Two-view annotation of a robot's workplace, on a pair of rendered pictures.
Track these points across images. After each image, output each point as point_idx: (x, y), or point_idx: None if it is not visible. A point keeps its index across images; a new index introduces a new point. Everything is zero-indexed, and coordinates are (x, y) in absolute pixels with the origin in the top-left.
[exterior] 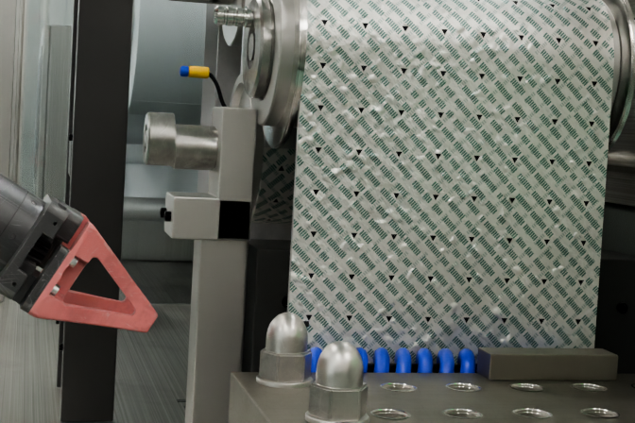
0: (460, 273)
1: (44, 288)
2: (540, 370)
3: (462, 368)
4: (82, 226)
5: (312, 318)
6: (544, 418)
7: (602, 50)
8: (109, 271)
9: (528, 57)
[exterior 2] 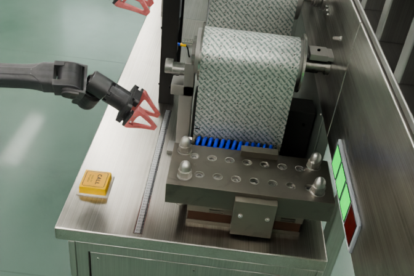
0: (243, 122)
1: (127, 122)
2: (254, 155)
3: (237, 148)
4: (143, 95)
5: (200, 127)
6: (236, 182)
7: (294, 69)
8: (143, 118)
9: (269, 70)
